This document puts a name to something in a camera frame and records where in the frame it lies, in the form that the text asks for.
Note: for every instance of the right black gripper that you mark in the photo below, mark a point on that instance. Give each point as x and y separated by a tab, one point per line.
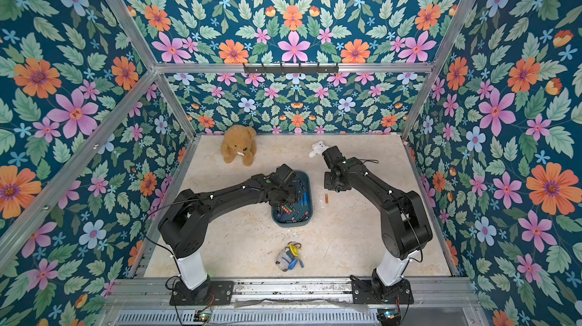
331	159

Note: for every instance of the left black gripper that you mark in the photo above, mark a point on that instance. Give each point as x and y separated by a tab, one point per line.
293	193

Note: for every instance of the teal plastic storage box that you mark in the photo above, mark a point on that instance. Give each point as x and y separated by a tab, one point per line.
300	214

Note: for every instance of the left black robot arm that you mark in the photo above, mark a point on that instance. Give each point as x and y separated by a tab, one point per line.
184	225

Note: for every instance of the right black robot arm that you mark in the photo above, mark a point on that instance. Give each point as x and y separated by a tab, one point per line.
404	225

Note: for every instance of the small white plush bunny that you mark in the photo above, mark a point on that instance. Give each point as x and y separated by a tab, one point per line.
318	149

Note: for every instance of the brown teddy bear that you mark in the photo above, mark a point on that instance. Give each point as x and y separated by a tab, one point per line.
239	140

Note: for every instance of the grey plush toy keychain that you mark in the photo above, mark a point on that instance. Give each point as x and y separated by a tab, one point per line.
289	258

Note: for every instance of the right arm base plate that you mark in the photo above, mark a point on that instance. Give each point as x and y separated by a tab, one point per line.
372	291

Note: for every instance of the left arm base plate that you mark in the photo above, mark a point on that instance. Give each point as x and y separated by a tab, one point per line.
217	293

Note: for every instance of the black wall hook rail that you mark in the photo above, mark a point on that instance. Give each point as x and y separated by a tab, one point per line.
283	69

